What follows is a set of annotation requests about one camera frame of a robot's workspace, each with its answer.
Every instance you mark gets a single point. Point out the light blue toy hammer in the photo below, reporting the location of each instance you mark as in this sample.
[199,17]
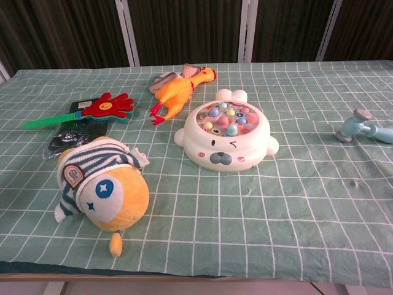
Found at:
[353,126]

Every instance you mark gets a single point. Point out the white fishing game toy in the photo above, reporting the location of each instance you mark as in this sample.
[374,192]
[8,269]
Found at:
[227,153]

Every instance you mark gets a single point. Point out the red hand clapper toy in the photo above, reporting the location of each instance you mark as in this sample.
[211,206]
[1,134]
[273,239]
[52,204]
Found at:
[107,106]

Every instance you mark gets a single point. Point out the yellow rubber chicken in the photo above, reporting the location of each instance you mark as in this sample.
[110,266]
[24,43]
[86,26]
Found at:
[175,95]

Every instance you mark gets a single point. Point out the pink plush toy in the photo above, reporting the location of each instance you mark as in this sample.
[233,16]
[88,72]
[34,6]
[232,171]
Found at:
[161,80]

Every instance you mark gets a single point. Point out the green checkered tablecloth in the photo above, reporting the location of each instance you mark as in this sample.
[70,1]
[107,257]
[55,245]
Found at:
[245,215]

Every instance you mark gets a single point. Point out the yellow plush with striped hat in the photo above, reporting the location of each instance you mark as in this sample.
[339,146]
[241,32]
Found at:
[129,196]

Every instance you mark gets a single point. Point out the dark brown partition panel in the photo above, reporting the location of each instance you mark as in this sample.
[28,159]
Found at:
[61,30]
[288,27]
[184,30]
[365,27]

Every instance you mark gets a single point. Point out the black gloves in plastic bag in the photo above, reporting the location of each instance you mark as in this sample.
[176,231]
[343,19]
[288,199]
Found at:
[70,138]

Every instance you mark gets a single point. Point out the white frame post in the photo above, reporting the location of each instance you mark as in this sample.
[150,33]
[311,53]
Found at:
[247,30]
[2,72]
[127,33]
[328,30]

